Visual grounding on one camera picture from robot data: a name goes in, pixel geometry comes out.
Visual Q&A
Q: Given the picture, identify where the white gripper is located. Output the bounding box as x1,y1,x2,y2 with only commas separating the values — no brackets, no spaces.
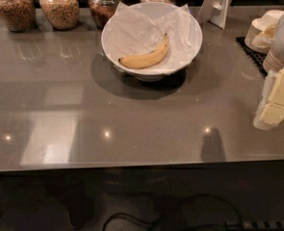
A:
253,67,284,131

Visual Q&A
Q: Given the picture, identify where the yellow banana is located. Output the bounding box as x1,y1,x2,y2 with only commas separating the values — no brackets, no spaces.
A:
118,34,169,69

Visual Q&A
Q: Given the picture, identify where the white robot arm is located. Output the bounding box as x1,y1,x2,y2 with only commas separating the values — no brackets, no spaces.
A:
253,13,284,130

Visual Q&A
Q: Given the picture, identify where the white bowl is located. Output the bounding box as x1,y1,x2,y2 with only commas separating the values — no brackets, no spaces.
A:
100,1,203,83

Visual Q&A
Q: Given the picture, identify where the black rubber mat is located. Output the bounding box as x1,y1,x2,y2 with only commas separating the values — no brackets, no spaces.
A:
235,37,268,77

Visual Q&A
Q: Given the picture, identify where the stack of paper bowls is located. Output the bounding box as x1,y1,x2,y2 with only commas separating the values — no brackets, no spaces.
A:
245,10,284,54

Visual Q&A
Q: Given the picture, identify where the white sign stand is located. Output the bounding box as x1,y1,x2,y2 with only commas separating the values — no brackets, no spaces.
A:
196,0,232,30

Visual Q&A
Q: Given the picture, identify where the black power strip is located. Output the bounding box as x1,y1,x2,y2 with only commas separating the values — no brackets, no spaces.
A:
224,220,284,231

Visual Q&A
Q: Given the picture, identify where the white paper liner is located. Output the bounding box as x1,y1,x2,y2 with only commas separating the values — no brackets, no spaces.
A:
106,1,198,75

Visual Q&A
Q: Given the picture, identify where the glass jar half filled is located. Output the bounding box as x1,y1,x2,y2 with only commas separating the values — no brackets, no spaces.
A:
88,0,123,29

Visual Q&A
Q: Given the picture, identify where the glass jar of cereal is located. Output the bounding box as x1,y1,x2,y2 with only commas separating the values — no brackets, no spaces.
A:
39,0,80,30

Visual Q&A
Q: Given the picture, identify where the glass jar of grains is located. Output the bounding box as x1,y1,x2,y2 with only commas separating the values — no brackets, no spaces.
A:
0,0,36,33

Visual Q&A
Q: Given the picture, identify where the black power cable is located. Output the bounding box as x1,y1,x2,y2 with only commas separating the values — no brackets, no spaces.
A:
101,193,244,231

